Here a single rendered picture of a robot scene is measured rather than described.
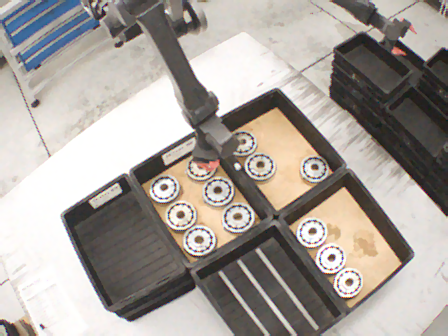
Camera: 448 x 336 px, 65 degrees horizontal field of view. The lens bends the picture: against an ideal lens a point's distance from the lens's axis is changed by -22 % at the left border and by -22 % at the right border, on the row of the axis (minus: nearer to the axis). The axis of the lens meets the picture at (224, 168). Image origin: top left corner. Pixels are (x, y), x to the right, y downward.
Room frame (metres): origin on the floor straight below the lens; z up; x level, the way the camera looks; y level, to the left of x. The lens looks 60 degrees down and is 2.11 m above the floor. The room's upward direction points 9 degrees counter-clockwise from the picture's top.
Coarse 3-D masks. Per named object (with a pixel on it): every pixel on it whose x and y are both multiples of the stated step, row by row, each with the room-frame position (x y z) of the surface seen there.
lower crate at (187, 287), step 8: (192, 280) 0.40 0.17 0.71; (176, 288) 0.35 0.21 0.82; (184, 288) 0.37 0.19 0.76; (192, 288) 0.37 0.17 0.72; (160, 296) 0.33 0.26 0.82; (168, 296) 0.34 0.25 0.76; (176, 296) 0.35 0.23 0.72; (152, 304) 0.32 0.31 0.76; (160, 304) 0.32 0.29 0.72; (136, 312) 0.28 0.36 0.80; (144, 312) 0.30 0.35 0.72; (128, 320) 0.27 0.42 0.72
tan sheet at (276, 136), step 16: (272, 112) 0.94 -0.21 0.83; (240, 128) 0.89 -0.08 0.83; (256, 128) 0.88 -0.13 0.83; (272, 128) 0.87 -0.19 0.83; (288, 128) 0.86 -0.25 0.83; (240, 144) 0.83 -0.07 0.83; (272, 144) 0.81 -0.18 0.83; (288, 144) 0.80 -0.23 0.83; (304, 144) 0.79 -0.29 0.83; (288, 160) 0.74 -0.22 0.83; (288, 176) 0.68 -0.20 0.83; (272, 192) 0.63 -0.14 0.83; (288, 192) 0.62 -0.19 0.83; (304, 192) 0.61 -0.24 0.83
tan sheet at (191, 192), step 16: (176, 176) 0.75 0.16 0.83; (224, 176) 0.72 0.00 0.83; (192, 192) 0.68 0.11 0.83; (240, 192) 0.65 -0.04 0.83; (160, 208) 0.64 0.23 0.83; (208, 208) 0.61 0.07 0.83; (224, 208) 0.60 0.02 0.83; (208, 224) 0.56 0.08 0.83; (176, 240) 0.52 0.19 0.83; (224, 240) 0.49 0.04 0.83
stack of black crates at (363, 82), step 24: (336, 48) 1.50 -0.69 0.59; (360, 48) 1.59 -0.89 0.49; (384, 48) 1.48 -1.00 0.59; (336, 72) 1.46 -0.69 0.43; (360, 72) 1.31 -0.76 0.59; (384, 72) 1.39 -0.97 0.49; (408, 72) 1.32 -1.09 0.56; (336, 96) 1.43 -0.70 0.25; (360, 96) 1.29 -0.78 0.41; (384, 96) 1.17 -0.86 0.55; (360, 120) 1.27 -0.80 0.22
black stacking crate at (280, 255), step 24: (264, 240) 0.47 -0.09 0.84; (216, 264) 0.40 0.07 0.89; (264, 264) 0.39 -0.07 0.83; (288, 264) 0.37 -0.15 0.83; (216, 288) 0.33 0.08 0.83; (240, 288) 0.32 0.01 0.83; (264, 288) 0.31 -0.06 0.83; (312, 288) 0.27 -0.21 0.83; (240, 312) 0.24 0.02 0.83; (264, 312) 0.22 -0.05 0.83; (288, 312) 0.21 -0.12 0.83; (312, 312) 0.19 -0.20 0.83; (336, 312) 0.16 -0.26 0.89
